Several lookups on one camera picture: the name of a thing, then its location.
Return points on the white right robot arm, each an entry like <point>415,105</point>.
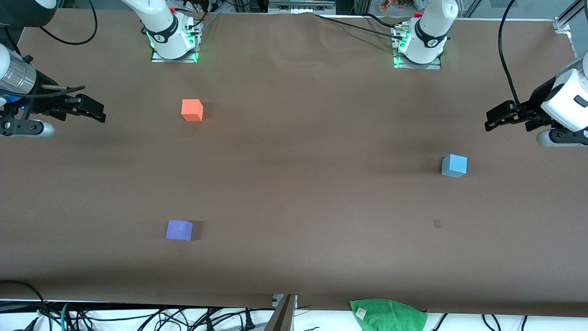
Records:
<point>161,23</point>

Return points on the purple foam block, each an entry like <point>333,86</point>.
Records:
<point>178,230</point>

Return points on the grey metal equipment box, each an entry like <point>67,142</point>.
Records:
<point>301,5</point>

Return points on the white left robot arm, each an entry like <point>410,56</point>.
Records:
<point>432,27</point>

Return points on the aluminium frame profile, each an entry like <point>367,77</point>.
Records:
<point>562,25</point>

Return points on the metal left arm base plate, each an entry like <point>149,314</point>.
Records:
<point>432,65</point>

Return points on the orange foam block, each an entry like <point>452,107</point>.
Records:
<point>191,110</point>

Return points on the green cloth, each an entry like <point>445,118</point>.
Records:
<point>388,315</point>

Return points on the blue foam block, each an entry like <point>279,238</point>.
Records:
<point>454,164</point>

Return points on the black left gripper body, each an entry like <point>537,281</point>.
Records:
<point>534,108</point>

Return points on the brown table cover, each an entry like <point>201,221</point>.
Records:
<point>294,253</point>

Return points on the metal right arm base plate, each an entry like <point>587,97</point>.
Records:
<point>158,59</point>

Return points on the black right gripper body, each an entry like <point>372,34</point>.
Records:
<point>44,104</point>

